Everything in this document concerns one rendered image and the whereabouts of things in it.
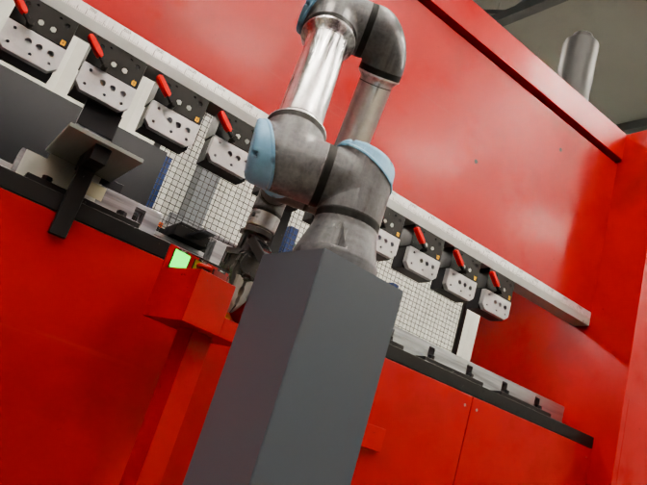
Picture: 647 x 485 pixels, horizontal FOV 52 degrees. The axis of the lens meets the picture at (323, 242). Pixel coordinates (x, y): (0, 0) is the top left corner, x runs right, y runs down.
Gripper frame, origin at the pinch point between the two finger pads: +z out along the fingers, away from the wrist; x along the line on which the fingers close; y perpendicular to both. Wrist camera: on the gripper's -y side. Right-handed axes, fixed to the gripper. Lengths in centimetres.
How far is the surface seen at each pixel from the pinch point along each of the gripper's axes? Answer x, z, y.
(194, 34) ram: 18, -72, 44
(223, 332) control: 3.6, 6.5, -5.2
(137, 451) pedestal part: 8.2, 36.6, 0.9
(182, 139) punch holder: 10, -42, 39
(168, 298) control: 15.2, 4.1, 3.1
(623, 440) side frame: -177, -17, -28
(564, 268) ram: -156, -77, 4
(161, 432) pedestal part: 6.7, 31.0, -2.3
